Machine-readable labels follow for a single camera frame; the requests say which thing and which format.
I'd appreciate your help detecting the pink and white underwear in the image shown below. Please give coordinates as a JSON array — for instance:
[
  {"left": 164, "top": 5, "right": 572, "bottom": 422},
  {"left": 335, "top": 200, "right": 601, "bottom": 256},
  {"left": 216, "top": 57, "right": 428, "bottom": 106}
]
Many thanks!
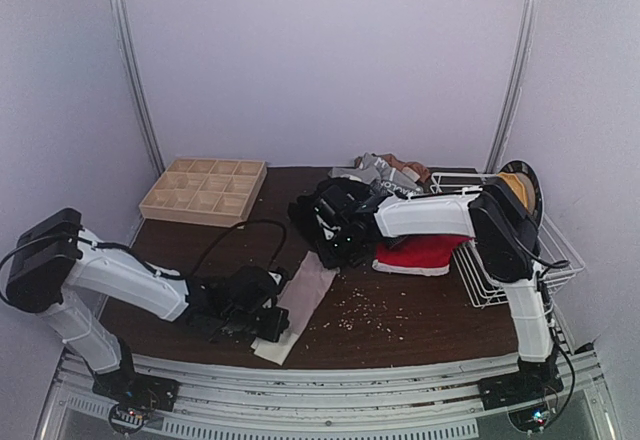
[{"left": 251, "top": 251, "right": 339, "bottom": 366}]

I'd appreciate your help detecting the red underwear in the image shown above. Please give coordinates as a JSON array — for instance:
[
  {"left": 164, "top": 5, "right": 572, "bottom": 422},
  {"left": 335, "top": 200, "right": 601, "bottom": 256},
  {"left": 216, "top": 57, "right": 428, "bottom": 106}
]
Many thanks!
[{"left": 372, "top": 235, "right": 470, "bottom": 277}]

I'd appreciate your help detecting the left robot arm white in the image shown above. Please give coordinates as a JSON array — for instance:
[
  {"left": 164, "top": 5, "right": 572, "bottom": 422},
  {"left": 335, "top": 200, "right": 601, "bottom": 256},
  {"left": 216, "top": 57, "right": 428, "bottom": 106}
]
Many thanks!
[{"left": 1, "top": 208, "right": 289, "bottom": 398}]

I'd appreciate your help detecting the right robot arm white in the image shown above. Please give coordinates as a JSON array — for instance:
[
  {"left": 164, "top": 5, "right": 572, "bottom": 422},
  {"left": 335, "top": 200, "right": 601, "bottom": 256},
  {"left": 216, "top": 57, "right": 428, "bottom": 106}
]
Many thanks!
[{"left": 310, "top": 178, "right": 557, "bottom": 378}]

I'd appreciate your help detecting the black underwear white waistband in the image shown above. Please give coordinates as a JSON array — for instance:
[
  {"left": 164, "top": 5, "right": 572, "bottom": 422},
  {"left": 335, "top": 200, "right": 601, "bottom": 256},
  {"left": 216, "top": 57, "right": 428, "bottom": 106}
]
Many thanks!
[{"left": 287, "top": 189, "right": 325, "bottom": 244}]

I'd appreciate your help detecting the grey lettered underwear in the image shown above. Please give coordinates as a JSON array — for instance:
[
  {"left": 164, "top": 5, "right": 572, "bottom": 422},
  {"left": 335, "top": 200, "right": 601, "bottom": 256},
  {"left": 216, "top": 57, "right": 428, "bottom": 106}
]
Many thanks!
[{"left": 329, "top": 153, "right": 431, "bottom": 195}]

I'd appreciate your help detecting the tan beige underwear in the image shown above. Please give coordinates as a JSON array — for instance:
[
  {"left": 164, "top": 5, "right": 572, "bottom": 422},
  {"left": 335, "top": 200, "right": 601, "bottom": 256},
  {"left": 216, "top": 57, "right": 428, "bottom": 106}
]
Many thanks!
[{"left": 354, "top": 153, "right": 431, "bottom": 183}]

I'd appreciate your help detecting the wooden compartment tray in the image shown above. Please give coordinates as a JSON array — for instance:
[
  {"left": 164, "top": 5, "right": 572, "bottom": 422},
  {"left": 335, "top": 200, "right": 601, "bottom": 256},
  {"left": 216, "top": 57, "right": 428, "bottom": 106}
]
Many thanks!
[{"left": 139, "top": 158, "right": 267, "bottom": 228}]

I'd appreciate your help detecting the yellow dotted plate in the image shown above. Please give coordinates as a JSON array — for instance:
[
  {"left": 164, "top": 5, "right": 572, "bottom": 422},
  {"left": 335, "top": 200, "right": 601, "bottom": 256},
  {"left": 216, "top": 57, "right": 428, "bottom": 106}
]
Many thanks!
[{"left": 497, "top": 172, "right": 531, "bottom": 208}]

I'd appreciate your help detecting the dark round plate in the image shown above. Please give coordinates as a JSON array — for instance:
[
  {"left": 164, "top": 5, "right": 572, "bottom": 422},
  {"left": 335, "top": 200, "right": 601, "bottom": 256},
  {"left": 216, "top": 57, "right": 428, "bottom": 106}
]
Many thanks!
[{"left": 497, "top": 160, "right": 544, "bottom": 227}]

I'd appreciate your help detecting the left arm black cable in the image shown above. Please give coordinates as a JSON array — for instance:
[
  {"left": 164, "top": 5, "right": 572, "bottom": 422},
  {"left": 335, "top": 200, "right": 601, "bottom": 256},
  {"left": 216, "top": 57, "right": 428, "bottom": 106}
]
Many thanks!
[{"left": 0, "top": 218, "right": 288, "bottom": 311}]

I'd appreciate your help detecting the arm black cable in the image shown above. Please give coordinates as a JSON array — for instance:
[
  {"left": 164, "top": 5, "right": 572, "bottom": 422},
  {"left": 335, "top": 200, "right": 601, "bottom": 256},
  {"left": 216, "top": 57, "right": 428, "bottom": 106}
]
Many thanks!
[
  {"left": 0, "top": 218, "right": 288, "bottom": 311},
  {"left": 519, "top": 239, "right": 576, "bottom": 431}
]

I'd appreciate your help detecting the white wire dish rack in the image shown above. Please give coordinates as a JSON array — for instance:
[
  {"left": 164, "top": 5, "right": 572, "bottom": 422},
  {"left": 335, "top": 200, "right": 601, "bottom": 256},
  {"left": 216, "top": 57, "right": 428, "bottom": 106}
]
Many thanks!
[{"left": 430, "top": 171, "right": 585, "bottom": 308}]

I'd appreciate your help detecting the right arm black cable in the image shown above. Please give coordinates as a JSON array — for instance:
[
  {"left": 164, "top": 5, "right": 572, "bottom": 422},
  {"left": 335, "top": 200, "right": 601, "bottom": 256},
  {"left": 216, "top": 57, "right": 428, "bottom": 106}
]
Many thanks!
[{"left": 519, "top": 239, "right": 576, "bottom": 431}]

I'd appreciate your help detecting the right metal frame post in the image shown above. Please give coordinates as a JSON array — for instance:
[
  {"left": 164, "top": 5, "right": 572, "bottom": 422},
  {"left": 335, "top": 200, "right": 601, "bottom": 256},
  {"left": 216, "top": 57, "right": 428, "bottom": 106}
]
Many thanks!
[{"left": 484, "top": 0, "right": 540, "bottom": 173}]

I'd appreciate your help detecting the metal frame post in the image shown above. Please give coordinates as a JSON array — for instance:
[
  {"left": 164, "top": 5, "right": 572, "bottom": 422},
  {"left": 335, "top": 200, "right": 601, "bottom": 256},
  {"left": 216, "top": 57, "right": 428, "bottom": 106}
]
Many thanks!
[
  {"left": 484, "top": 0, "right": 540, "bottom": 173},
  {"left": 109, "top": 0, "right": 165, "bottom": 177}
]

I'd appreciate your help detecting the left metal frame post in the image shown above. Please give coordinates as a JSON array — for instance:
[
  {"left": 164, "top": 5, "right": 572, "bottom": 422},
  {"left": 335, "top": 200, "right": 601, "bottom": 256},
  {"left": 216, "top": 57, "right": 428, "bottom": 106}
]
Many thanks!
[{"left": 109, "top": 0, "right": 165, "bottom": 177}]

